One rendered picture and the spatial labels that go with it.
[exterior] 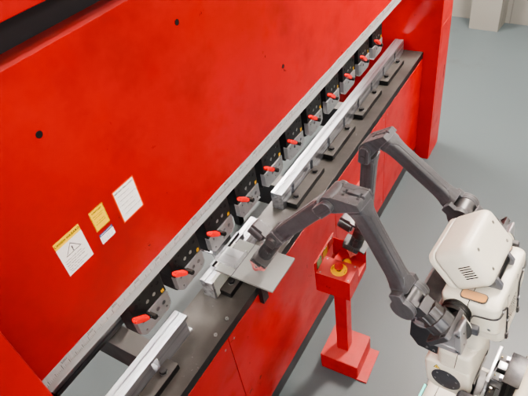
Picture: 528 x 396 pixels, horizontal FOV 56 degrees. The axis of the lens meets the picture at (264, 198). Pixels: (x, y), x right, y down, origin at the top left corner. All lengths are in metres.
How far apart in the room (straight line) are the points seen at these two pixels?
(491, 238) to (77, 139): 1.16
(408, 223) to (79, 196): 2.58
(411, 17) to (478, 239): 2.26
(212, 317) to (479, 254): 1.02
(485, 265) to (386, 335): 1.50
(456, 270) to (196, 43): 1.01
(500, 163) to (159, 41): 3.12
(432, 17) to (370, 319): 1.92
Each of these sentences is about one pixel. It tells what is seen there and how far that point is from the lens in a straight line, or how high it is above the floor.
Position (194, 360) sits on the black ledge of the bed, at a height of 0.87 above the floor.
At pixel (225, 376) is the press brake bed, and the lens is 2.12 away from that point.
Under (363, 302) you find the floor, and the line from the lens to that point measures 3.08.
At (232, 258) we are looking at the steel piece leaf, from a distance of 2.02.
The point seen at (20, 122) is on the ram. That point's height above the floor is 1.96.
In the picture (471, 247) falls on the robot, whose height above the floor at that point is 1.38.
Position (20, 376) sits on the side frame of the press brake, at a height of 1.64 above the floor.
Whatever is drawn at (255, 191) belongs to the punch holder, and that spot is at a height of 1.16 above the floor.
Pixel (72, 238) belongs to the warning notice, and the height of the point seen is 1.63.
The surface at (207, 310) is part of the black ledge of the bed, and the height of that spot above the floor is 0.87.
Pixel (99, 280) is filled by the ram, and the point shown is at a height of 1.45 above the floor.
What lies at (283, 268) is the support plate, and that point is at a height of 1.00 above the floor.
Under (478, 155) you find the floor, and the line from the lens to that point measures 4.17.
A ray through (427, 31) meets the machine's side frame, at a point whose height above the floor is 1.01.
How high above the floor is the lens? 2.47
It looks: 41 degrees down
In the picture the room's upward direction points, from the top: 10 degrees counter-clockwise
